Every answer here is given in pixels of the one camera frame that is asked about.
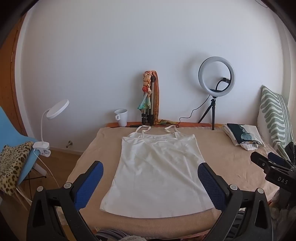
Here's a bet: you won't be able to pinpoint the white mug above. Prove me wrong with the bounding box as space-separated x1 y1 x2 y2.
114 109 128 127

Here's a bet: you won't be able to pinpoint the white clip desk lamp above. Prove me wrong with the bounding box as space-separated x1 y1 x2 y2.
32 100 70 158

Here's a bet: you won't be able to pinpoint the folded dark and white clothes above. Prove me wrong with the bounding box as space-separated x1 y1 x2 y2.
223 124 265 151

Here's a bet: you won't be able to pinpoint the beige blanket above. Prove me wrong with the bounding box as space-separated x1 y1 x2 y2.
67 126 281 240

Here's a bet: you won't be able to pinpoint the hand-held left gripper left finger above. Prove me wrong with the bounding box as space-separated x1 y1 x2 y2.
26 161 104 241

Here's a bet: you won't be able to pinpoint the dark green folded cloth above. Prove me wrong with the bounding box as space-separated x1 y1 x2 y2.
227 123 258 142

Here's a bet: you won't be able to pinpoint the black ring light tripod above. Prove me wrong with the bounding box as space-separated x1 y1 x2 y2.
198 96 218 131

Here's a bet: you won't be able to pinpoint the grey striped cloth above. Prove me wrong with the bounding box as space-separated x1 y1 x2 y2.
96 228 148 241

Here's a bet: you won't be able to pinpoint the black ring light cable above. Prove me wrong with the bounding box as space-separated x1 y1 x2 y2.
176 77 232 128

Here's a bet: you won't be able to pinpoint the white camisole top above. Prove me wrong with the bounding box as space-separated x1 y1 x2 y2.
100 125 216 219

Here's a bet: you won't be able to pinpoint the leopard print cloth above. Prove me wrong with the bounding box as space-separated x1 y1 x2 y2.
0 141 35 196

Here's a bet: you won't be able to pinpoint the green striped pillow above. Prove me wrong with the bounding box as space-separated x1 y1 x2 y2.
257 85 290 160

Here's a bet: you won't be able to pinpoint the folded silver tripod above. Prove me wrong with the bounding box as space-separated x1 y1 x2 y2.
141 77 156 127

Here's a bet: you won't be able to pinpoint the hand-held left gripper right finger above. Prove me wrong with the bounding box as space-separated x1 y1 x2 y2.
197 162 277 241

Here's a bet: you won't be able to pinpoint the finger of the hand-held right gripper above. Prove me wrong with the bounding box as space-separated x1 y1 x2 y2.
268 152 290 167
250 151 281 173

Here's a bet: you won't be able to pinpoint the orange hanging cloth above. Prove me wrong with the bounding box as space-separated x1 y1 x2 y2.
151 71 161 124

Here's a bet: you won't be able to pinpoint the wooden door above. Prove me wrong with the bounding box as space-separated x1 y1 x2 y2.
0 22 29 137

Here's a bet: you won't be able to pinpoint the blue chair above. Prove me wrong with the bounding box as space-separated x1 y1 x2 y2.
0 105 48 200

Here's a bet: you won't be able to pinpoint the colourful patterned scarf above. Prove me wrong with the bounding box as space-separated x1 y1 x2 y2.
138 71 154 110

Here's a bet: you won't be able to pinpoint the white ring light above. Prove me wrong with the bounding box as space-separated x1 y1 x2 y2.
198 57 236 96

